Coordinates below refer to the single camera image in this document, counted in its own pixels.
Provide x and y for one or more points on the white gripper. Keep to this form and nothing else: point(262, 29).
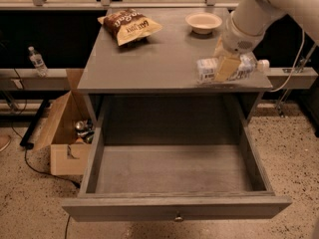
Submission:
point(237, 40)

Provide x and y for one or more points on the blue plastic water bottle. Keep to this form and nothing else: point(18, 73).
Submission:
point(207, 68)

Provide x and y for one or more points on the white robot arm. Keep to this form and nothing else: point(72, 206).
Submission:
point(245, 28)

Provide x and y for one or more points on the open grey drawer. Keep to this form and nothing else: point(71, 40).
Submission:
point(155, 157)

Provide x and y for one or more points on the small metal drawer knob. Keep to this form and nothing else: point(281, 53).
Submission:
point(178, 218)

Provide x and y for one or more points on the clear water bottle on ledge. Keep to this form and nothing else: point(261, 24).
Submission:
point(38, 62)

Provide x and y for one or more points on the white paper bowl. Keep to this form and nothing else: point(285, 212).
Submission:
point(203, 23)

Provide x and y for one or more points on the grey wooden cabinet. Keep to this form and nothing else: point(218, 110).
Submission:
point(164, 63)

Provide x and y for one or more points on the brown chip bag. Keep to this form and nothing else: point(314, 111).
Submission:
point(129, 25)

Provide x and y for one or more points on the metal cans in box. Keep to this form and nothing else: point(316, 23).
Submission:
point(84, 131)

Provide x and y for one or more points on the cardboard box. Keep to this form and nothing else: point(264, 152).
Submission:
point(67, 153)

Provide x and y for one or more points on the grey metal ledge rail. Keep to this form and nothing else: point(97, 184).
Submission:
point(28, 80)

